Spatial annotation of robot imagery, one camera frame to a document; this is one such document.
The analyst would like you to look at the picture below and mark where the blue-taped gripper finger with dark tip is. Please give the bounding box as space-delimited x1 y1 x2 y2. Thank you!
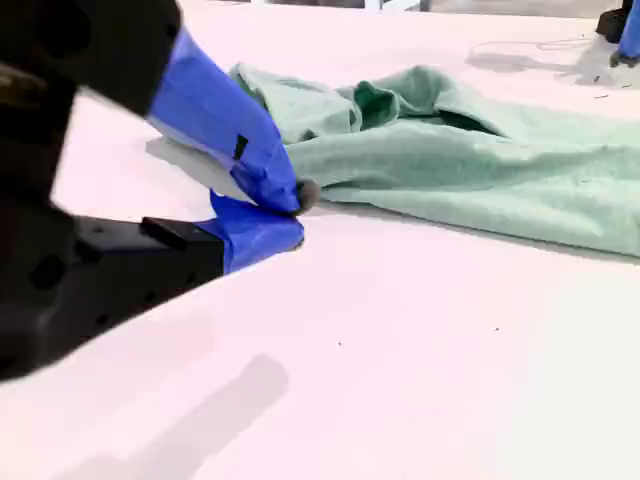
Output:
608 0 640 69

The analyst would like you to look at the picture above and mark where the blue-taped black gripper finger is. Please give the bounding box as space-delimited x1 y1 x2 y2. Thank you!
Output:
0 0 322 217
74 191 306 342

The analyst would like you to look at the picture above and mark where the pale green T-shirt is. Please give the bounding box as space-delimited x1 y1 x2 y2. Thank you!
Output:
228 62 640 259

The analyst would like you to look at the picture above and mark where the thin white cable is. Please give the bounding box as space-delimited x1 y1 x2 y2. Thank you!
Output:
467 33 601 55

